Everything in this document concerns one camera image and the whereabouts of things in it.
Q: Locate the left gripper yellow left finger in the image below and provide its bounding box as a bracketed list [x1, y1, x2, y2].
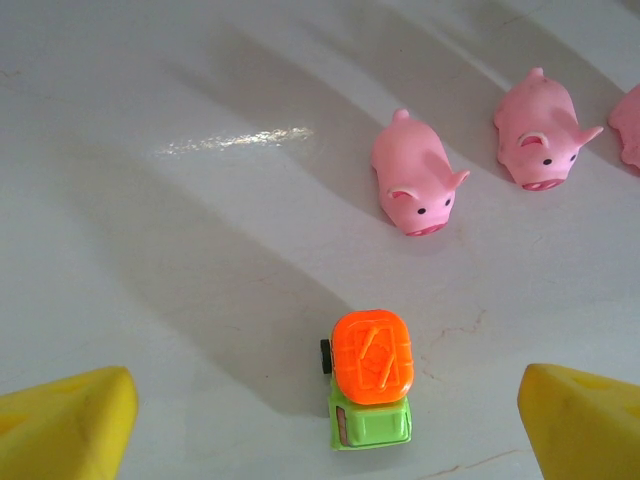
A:
[0, 366, 140, 480]

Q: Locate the pink plastic toy pig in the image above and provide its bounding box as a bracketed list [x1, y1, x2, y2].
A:
[493, 67, 605, 192]
[370, 108, 471, 237]
[607, 83, 640, 177]

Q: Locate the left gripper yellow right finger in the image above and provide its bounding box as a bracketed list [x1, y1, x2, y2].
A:
[517, 363, 640, 480]

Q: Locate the green toy truck orange top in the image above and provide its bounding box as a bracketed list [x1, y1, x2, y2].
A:
[319, 308, 417, 455]

